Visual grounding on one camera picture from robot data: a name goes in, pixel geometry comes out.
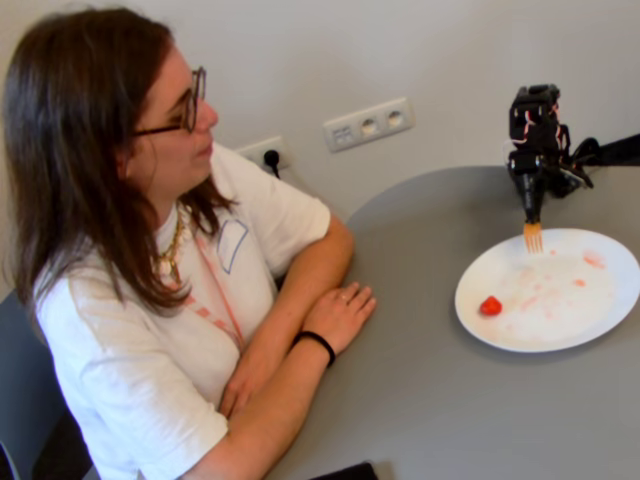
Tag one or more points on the person's right forearm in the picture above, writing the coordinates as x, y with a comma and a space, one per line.
280, 400

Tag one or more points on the white triple wall socket panel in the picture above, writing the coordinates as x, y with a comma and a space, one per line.
345, 134

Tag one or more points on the orange plastic fork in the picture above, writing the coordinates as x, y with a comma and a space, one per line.
533, 237

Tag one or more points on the dark round eyeglasses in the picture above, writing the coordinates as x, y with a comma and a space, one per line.
160, 129

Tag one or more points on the black flat object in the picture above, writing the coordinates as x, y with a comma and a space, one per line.
350, 472

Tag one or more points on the white single wall socket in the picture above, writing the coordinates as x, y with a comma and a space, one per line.
286, 150

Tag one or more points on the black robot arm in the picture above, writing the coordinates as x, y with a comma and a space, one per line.
537, 107

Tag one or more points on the black bar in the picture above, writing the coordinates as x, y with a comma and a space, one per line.
622, 149

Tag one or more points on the red strawberry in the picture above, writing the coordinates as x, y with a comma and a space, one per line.
491, 306

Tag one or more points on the person's right hand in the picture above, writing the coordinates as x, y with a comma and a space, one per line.
340, 315

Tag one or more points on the woman in white shirt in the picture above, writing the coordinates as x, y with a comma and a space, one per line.
125, 350

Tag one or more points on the person's left forearm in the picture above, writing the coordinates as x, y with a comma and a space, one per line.
300, 290

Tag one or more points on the person's left hand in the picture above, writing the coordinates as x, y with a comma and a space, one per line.
242, 387

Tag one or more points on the white name tag sticker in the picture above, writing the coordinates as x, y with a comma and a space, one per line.
232, 245

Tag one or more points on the black power plug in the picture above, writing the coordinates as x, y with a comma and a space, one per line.
271, 158

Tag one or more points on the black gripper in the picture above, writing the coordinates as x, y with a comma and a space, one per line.
530, 192

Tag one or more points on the grey blue chair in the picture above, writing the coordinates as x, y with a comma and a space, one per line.
25, 390

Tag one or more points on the white round plate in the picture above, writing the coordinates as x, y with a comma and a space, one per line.
550, 310

